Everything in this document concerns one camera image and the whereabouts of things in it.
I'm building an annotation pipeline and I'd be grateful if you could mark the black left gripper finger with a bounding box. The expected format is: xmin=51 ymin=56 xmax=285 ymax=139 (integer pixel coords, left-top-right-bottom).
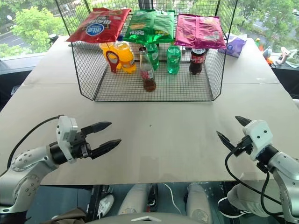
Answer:
xmin=80 ymin=121 xmax=113 ymax=136
xmin=89 ymin=139 xmax=122 ymax=160

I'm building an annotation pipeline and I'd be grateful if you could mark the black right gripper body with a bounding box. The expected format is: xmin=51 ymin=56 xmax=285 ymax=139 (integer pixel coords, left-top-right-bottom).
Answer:
xmin=232 ymin=135 xmax=253 ymax=157

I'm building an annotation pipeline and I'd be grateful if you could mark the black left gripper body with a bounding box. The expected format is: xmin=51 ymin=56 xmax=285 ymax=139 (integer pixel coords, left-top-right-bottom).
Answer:
xmin=69 ymin=129 xmax=92 ymax=160

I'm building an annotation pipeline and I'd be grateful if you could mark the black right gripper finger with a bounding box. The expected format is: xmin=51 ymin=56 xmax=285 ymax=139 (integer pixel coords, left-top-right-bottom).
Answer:
xmin=235 ymin=115 xmax=253 ymax=128
xmin=216 ymin=130 xmax=237 ymax=152

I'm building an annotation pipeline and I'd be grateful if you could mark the red bottle opener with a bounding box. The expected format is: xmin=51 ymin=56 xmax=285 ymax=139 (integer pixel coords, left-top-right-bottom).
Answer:
xmin=105 ymin=50 xmax=121 ymax=74

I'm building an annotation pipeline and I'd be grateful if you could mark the clear glass soda bottle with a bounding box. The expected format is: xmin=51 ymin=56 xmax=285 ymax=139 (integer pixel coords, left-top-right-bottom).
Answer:
xmin=139 ymin=46 xmax=157 ymax=92

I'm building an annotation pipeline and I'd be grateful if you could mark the large orange soda bottle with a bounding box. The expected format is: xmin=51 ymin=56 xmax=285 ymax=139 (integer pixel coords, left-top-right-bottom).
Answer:
xmin=113 ymin=36 xmax=137 ymax=74

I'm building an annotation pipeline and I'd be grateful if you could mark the dark cola plastic bottle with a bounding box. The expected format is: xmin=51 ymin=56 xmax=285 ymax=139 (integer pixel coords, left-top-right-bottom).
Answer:
xmin=188 ymin=48 xmax=208 ymax=76

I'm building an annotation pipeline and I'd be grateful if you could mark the green soda bottle dark label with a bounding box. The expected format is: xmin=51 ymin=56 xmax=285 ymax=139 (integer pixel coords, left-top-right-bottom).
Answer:
xmin=145 ymin=42 xmax=160 ymax=71

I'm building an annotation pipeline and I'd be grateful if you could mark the green soda bottle light label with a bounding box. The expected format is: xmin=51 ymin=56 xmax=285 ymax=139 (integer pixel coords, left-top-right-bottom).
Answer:
xmin=166 ymin=44 xmax=182 ymax=76

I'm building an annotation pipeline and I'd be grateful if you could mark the grey trouser leg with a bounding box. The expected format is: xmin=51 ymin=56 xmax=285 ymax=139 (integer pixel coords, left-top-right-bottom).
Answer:
xmin=227 ymin=183 xmax=266 ymax=216

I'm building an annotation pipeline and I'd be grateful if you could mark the grey left robot leg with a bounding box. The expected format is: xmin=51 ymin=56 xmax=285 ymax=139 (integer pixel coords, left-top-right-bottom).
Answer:
xmin=117 ymin=183 xmax=150 ymax=216

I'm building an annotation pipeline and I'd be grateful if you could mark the grey robot leg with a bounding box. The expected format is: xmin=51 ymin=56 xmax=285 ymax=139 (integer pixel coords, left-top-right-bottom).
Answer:
xmin=117 ymin=183 xmax=150 ymax=216
xmin=185 ymin=182 xmax=214 ymax=224

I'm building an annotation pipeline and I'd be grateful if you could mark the white sneaker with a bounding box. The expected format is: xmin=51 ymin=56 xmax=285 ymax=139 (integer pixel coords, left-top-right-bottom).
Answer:
xmin=97 ymin=194 xmax=115 ymax=219

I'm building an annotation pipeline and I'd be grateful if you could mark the black sneaker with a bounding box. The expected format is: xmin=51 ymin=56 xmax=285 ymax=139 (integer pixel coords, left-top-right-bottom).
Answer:
xmin=217 ymin=197 xmax=251 ymax=219

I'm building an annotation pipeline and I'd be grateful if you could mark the grey right robot leg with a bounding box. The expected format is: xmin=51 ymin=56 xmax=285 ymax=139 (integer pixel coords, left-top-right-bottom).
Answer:
xmin=185 ymin=182 xmax=214 ymax=224

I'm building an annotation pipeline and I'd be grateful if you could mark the blue orange toy figure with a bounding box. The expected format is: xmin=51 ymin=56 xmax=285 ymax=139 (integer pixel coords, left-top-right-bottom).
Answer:
xmin=262 ymin=45 xmax=274 ymax=65

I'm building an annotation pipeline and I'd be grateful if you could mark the brown cloth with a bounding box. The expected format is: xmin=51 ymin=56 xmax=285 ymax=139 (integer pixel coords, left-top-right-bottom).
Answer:
xmin=50 ymin=206 xmax=87 ymax=224

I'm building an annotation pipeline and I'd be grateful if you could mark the purple tissue pack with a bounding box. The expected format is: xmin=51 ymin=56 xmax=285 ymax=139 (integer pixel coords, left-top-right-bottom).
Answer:
xmin=218 ymin=34 xmax=248 ymax=58

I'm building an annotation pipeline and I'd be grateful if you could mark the grey robot torso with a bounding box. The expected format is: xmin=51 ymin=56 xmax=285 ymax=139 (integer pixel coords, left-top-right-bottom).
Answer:
xmin=84 ymin=211 xmax=211 ymax=224

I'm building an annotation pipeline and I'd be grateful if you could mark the magenta chip bag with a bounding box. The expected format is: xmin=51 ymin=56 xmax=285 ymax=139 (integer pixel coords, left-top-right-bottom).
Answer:
xmin=173 ymin=14 xmax=228 ymax=50

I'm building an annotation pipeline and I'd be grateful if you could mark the red chip bag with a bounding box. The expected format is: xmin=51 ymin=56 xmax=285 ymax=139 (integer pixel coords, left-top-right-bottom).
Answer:
xmin=66 ymin=7 xmax=132 ymax=44

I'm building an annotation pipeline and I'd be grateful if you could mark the green chip bag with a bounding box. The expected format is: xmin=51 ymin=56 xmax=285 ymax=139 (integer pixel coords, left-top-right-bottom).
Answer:
xmin=122 ymin=9 xmax=176 ymax=45

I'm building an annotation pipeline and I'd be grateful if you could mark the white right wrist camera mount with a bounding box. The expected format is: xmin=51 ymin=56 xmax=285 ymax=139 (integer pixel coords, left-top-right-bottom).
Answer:
xmin=242 ymin=119 xmax=274 ymax=162

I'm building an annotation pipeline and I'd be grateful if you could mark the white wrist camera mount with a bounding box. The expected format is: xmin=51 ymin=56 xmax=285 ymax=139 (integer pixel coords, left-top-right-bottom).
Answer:
xmin=56 ymin=116 xmax=78 ymax=163
xmin=242 ymin=119 xmax=274 ymax=162

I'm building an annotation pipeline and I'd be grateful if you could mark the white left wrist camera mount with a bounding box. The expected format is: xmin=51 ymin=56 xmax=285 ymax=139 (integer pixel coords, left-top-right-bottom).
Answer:
xmin=56 ymin=116 xmax=78 ymax=163

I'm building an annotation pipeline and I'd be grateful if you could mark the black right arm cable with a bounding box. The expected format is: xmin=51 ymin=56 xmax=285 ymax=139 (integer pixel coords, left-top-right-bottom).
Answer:
xmin=225 ymin=139 xmax=285 ymax=210

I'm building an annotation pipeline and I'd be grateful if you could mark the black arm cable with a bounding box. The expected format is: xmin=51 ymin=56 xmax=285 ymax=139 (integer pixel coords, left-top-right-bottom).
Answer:
xmin=225 ymin=139 xmax=285 ymax=210
xmin=0 ymin=114 xmax=65 ymax=177

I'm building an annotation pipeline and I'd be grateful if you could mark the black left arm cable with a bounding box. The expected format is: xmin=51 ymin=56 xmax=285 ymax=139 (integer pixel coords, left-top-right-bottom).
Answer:
xmin=0 ymin=114 xmax=65 ymax=177

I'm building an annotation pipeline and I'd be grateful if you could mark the black wire mesh rack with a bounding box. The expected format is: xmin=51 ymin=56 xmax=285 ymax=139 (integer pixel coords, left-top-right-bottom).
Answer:
xmin=55 ymin=0 xmax=239 ymax=102

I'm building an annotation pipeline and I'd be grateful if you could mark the thin white cable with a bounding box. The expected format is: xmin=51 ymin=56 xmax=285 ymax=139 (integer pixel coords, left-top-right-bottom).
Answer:
xmin=163 ymin=182 xmax=178 ymax=212

